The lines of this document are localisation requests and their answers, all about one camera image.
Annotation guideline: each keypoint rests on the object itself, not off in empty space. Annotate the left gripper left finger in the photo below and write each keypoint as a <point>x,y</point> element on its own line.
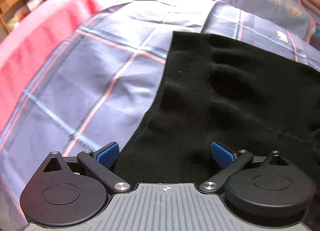
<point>87,173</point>

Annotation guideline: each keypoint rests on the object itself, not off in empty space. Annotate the black pants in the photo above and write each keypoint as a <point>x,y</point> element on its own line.
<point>217,89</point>

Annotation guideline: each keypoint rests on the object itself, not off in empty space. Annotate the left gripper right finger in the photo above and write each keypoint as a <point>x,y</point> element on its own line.
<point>244,172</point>

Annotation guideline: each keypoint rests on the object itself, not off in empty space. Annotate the purple plaid bed sheet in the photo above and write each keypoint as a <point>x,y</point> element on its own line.
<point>79,74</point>

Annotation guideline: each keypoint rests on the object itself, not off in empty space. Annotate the white sheet label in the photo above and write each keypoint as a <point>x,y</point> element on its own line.
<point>282,36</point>

